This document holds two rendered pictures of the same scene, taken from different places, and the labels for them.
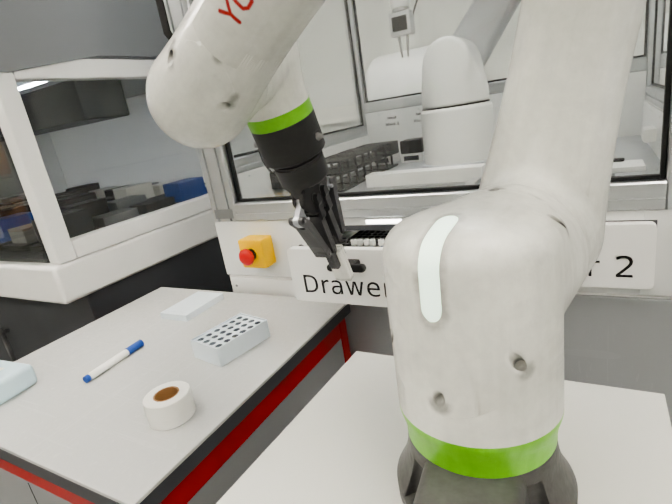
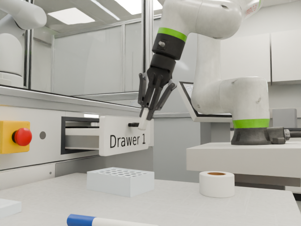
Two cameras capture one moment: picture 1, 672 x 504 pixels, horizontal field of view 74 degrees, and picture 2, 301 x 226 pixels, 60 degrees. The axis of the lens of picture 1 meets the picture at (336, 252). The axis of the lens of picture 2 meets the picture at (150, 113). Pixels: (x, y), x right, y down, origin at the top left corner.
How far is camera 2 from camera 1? 1.18 m
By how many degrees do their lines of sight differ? 98
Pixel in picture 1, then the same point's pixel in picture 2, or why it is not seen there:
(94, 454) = (271, 205)
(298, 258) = (109, 123)
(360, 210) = (83, 107)
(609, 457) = not seen: hidden behind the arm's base
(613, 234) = not seen: hidden behind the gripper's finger
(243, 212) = not seen: outside the picture
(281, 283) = (15, 174)
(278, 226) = (26, 114)
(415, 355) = (267, 100)
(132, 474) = (274, 193)
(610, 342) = (142, 167)
